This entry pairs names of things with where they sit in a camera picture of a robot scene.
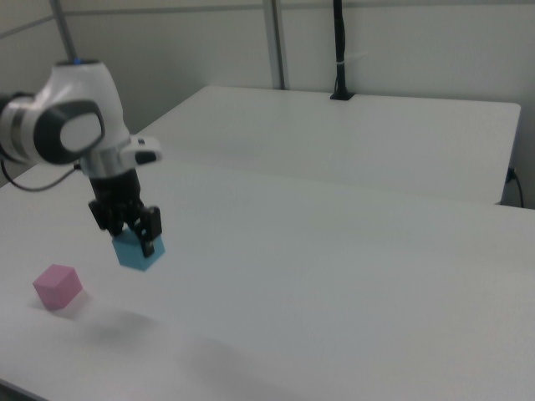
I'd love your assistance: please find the black power cable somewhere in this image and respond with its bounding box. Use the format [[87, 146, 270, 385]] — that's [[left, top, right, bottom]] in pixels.
[[506, 166, 525, 208]]

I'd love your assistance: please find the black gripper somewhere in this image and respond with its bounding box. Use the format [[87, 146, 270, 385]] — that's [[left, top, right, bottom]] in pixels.
[[87, 167, 164, 258]]

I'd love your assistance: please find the white side table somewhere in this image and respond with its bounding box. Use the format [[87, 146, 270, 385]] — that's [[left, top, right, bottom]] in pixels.
[[132, 85, 522, 206]]

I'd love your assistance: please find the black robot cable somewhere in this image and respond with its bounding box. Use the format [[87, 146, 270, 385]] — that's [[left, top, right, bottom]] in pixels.
[[0, 160, 83, 193]]

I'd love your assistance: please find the black camera pole with tie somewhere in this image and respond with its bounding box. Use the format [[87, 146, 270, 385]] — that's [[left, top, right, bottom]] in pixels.
[[329, 0, 356, 102]]

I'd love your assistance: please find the blue foam cube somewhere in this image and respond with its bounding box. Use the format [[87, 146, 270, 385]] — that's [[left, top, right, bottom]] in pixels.
[[111, 230, 166, 273]]

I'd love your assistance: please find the grey metal partition post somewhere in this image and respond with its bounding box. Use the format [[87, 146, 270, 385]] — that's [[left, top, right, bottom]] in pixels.
[[48, 0, 81, 63], [264, 0, 290, 90]]

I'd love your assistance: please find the pink foam cube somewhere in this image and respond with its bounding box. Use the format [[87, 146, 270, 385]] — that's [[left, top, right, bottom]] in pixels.
[[33, 263, 83, 312]]

